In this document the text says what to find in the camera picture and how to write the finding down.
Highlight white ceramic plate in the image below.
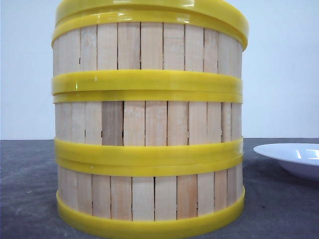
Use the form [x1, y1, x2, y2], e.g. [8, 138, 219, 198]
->
[254, 143, 319, 181]

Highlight woven steamer lid yellow rim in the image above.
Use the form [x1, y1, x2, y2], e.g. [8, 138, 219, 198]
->
[55, 0, 249, 35]

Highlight middle wooden steamer drawer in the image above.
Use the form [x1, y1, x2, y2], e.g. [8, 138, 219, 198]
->
[54, 91, 243, 177]

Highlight bottom wooden steamer drawer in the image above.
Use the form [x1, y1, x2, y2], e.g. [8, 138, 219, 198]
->
[56, 150, 245, 238]

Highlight wooden steamer drawer yellow rims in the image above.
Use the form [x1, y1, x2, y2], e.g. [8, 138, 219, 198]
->
[52, 7, 248, 103]

